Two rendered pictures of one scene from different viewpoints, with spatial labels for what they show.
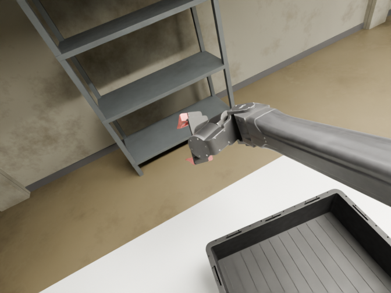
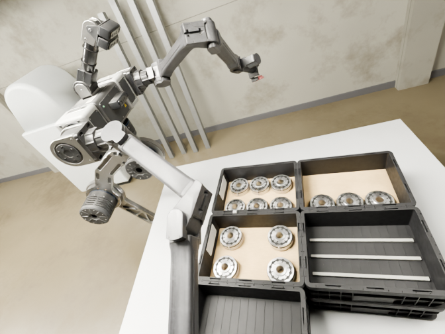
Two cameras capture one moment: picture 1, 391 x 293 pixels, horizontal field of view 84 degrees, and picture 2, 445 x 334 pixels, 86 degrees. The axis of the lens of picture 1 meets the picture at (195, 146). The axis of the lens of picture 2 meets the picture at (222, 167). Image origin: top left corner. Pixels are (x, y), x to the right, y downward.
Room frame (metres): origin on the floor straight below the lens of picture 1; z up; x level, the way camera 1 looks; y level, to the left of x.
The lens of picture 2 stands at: (0.26, 0.12, 1.78)
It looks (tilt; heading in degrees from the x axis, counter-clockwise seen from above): 40 degrees down; 209
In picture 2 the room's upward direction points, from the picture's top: 24 degrees counter-clockwise
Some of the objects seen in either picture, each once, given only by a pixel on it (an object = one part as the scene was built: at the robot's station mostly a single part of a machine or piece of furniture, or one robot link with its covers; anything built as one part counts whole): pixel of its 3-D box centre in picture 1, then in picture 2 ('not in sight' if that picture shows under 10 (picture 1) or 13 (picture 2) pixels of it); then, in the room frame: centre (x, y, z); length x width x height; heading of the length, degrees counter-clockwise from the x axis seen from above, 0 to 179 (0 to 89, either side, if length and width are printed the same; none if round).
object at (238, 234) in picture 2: not in sight; (230, 236); (-0.25, -0.27, 0.86); 0.10 x 0.10 x 0.01
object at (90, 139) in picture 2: not in sight; (100, 139); (-0.26, -0.57, 1.45); 0.09 x 0.08 x 0.12; 11
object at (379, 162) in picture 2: not in sight; (347, 188); (-0.50, 0.22, 0.87); 0.40 x 0.30 x 0.11; 93
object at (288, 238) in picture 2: not in sight; (279, 236); (-0.26, -0.05, 0.86); 0.10 x 0.10 x 0.01
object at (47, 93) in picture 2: not in sight; (81, 131); (-1.60, -2.55, 0.75); 0.76 x 0.64 x 1.49; 103
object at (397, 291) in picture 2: not in sight; (363, 246); (-0.20, 0.24, 0.92); 0.40 x 0.30 x 0.02; 93
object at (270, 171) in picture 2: not in sight; (257, 194); (-0.48, -0.17, 0.87); 0.40 x 0.30 x 0.11; 93
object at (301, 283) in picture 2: not in sight; (249, 245); (-0.18, -0.16, 0.92); 0.40 x 0.30 x 0.02; 93
